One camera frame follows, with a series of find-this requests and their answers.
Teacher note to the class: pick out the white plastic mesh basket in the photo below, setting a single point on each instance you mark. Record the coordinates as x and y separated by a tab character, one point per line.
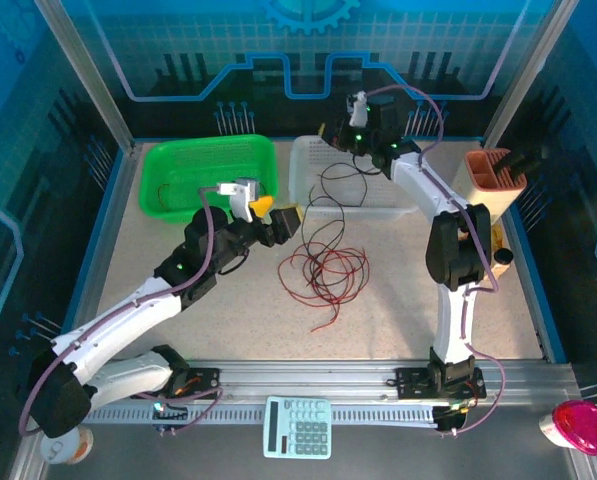
378	195

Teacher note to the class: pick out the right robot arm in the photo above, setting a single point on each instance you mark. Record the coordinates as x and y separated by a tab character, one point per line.
458	250

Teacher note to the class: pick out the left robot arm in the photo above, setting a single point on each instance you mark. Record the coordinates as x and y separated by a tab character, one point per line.
118	320

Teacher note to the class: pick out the green plastic mesh basket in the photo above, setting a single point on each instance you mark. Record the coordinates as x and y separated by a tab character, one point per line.
188	165

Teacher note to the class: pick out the beige utensil holder orange rim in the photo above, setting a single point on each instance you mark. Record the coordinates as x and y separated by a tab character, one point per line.
498	200

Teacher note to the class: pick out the small bottle black cap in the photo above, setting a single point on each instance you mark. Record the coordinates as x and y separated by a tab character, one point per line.
503	256

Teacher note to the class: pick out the light blue calculator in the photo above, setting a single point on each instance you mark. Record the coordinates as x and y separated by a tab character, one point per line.
298	427

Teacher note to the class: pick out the tin can with pull-tab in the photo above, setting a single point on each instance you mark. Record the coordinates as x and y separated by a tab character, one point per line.
75	450

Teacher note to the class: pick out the white cup pink lid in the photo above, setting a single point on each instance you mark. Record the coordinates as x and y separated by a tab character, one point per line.
578	427

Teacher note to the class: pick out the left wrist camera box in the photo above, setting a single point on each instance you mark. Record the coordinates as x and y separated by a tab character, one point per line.
240	192

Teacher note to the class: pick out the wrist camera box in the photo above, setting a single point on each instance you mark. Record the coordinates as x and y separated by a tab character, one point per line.
240	192
358	112

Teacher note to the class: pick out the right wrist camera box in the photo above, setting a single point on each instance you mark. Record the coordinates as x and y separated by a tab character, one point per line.
358	112

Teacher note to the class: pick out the aluminium table side rail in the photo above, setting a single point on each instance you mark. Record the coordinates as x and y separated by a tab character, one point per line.
106	250

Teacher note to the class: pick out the aluminium frame post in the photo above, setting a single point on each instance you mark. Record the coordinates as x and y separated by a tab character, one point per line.
526	75
96	85

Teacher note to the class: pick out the blue table border frame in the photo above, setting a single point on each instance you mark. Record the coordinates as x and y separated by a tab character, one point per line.
558	355

